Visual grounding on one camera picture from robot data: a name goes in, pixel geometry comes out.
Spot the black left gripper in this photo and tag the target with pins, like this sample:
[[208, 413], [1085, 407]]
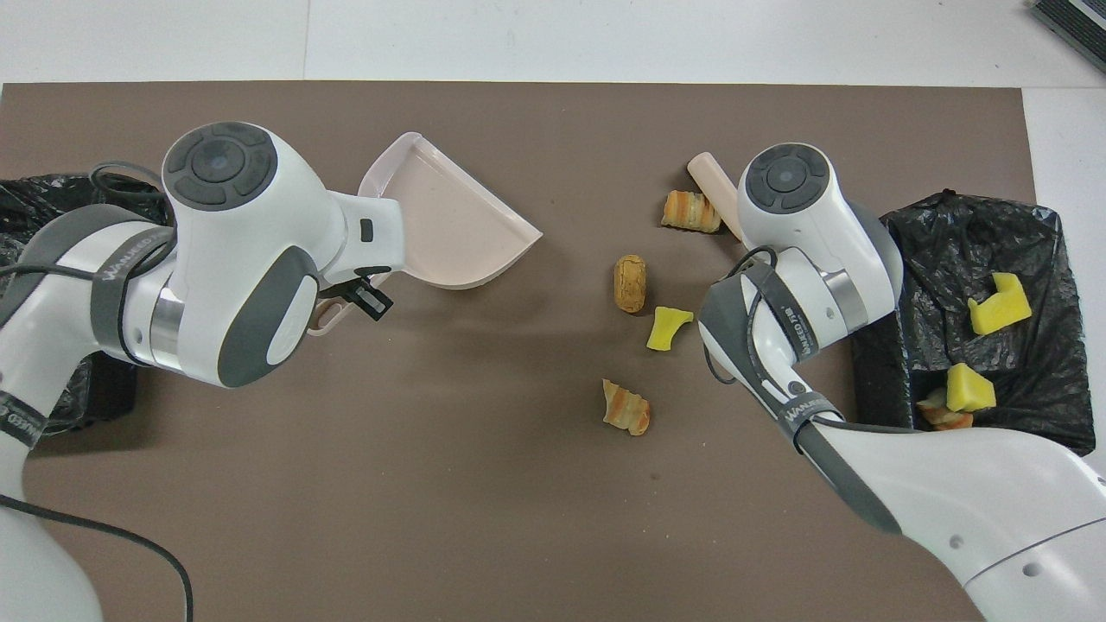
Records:
[[367, 295]]

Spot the brown bread roll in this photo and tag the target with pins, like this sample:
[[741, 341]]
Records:
[[631, 285]]

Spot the yellow sponge with green edge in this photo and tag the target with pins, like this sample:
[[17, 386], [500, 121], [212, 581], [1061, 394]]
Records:
[[969, 390]]

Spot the notched yellow sponge piece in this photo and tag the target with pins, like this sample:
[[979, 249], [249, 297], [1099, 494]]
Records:
[[1002, 311]]

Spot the yellow sponge wedge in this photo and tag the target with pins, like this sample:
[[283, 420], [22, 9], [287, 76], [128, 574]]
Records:
[[664, 333]]

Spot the beige brush with black bristles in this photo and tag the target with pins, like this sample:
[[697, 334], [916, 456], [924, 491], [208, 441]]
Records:
[[713, 181]]

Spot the dark ribbed panel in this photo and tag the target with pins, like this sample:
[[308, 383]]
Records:
[[1080, 26]]

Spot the pale bread chunk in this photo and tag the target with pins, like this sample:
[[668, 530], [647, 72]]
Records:
[[942, 415]]

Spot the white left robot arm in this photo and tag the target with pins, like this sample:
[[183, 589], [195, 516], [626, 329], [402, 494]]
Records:
[[225, 259]]

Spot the orange striped croissant piece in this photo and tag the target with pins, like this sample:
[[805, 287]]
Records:
[[691, 212]]

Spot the small croissant chunk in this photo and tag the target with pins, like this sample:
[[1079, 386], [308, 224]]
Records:
[[626, 412]]

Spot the beige plastic dustpan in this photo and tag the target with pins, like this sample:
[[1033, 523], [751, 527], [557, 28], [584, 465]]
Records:
[[449, 225]]

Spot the brown table mat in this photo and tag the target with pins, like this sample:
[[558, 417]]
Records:
[[518, 518]]

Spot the black bag lined bin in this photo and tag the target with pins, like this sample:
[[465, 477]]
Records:
[[26, 207], [1037, 233]]

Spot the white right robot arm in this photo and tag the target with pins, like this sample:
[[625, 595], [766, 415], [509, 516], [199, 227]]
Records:
[[804, 225]]

